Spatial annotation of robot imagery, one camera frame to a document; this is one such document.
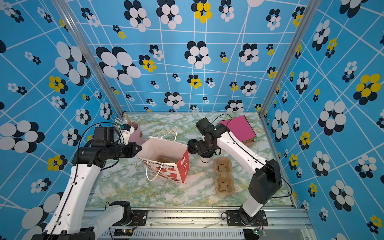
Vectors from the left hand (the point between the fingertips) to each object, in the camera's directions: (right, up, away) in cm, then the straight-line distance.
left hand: (141, 147), depth 72 cm
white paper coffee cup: (+32, -8, +13) cm, 36 cm away
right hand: (+33, -2, +11) cm, 35 cm away
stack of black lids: (+24, 0, +2) cm, 24 cm away
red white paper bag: (+16, -6, +16) cm, 24 cm away
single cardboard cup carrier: (+7, -10, +17) cm, 21 cm away
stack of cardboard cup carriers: (+43, -22, +11) cm, 49 cm away
